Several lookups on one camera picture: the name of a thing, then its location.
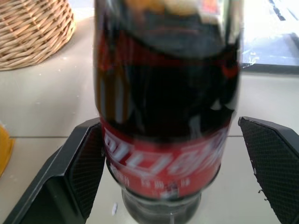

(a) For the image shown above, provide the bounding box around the woven wicker basket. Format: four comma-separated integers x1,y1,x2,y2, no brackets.
0,0,77,71

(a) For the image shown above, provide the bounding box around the yellow object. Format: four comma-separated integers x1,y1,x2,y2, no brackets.
0,123,15,178

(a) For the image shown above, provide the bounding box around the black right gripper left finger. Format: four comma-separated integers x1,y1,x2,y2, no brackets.
2,117,106,224

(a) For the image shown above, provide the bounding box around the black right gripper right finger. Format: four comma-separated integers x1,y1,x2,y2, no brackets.
237,116,299,224

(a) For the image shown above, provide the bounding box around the black crate with clear film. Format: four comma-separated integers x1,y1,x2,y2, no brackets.
240,32,299,76

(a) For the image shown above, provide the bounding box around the red-labelled cola bottle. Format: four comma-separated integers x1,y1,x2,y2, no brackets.
92,0,245,224

